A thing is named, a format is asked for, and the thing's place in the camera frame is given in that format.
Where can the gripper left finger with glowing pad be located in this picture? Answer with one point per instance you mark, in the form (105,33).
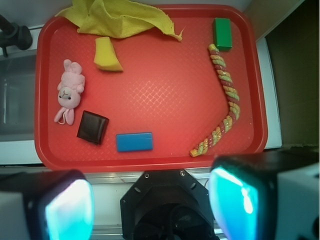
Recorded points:
(52,205)

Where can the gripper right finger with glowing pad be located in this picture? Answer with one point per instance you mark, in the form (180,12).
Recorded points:
(272,195)

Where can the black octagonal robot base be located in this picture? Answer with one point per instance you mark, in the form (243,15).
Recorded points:
(167,205)

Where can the dark brown leather wallet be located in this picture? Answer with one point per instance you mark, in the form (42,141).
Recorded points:
(92,127)

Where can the blue rectangular block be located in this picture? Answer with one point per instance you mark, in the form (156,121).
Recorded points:
(132,142)

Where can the pink plush bunny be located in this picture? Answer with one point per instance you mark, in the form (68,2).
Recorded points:
(70,88)

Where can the red plastic tray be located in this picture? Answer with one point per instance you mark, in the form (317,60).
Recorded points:
(167,87)

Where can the yellow sponge wedge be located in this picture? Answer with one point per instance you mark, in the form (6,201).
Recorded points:
(105,56)

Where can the green rectangular block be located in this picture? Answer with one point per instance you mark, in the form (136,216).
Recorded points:
(222,34)

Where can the black clamp knob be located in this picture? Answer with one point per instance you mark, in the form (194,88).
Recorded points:
(12,34)

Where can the yellow cloth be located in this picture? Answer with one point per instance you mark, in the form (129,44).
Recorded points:
(118,19)

